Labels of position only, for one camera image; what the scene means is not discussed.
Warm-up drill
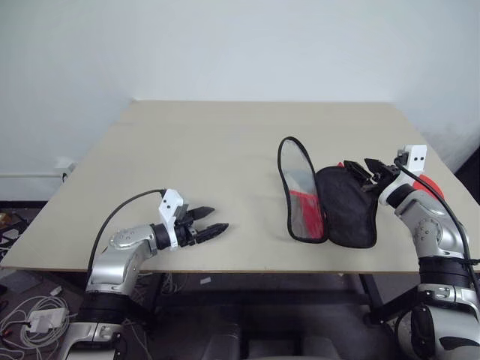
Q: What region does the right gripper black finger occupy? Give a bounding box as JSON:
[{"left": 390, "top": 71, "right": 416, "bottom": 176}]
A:
[
  {"left": 343, "top": 160, "right": 373, "bottom": 187},
  {"left": 364, "top": 157, "right": 390, "bottom": 179}
]

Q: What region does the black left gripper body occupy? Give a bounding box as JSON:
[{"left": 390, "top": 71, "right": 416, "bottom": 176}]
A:
[{"left": 174, "top": 204, "right": 199, "bottom": 248}]

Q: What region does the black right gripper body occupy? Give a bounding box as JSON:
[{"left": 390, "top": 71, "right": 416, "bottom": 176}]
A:
[{"left": 362, "top": 163, "right": 405, "bottom": 195}]

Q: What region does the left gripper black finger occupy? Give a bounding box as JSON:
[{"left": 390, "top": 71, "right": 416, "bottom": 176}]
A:
[
  {"left": 194, "top": 223, "right": 230, "bottom": 244},
  {"left": 188, "top": 205, "right": 216, "bottom": 223}
]

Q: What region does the black and red zipper pouch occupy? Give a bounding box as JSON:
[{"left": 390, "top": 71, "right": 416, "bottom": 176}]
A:
[{"left": 277, "top": 136, "right": 378, "bottom": 250}]

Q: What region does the black panel beside table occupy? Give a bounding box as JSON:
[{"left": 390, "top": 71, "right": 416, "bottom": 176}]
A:
[{"left": 452, "top": 129, "right": 480, "bottom": 208}]

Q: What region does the dark grey rounded base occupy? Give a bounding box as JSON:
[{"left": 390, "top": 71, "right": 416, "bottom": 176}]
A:
[{"left": 148, "top": 301, "right": 380, "bottom": 360}]

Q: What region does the white floor power strip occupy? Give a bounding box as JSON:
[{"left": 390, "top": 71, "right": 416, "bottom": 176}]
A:
[{"left": 28, "top": 308, "right": 69, "bottom": 334}]

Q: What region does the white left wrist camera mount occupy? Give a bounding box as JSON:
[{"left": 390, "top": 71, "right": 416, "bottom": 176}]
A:
[{"left": 157, "top": 188, "right": 185, "bottom": 251}]

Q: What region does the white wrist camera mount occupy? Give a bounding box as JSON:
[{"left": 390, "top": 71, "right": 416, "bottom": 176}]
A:
[
  {"left": 377, "top": 144, "right": 429, "bottom": 206},
  {"left": 157, "top": 188, "right": 185, "bottom": 251}
]

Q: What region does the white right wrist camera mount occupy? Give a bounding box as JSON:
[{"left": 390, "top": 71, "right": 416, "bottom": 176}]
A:
[{"left": 377, "top": 144, "right": 429, "bottom": 206}]

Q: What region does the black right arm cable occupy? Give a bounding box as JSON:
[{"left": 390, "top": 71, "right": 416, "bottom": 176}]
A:
[{"left": 395, "top": 151, "right": 480, "bottom": 290}]

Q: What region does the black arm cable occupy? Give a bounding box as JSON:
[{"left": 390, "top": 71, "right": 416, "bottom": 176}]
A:
[
  {"left": 395, "top": 151, "right": 480, "bottom": 290},
  {"left": 86, "top": 188, "right": 168, "bottom": 273}
]

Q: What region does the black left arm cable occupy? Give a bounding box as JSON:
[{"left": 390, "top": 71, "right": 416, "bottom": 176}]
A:
[{"left": 86, "top": 188, "right": 168, "bottom": 273}]

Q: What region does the black metal table frame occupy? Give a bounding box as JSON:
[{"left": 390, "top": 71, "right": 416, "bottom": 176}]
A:
[{"left": 138, "top": 271, "right": 419, "bottom": 327}]

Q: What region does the white wall socket box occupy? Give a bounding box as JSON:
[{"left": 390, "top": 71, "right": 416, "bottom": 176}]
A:
[{"left": 55, "top": 157, "right": 78, "bottom": 182}]

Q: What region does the white wall cable duct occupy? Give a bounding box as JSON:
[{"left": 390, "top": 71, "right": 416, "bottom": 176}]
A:
[{"left": 0, "top": 172, "right": 61, "bottom": 181}]

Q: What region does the white floor cable bundle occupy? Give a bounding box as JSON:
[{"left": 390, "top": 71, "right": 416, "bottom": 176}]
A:
[{"left": 0, "top": 295, "right": 76, "bottom": 356}]

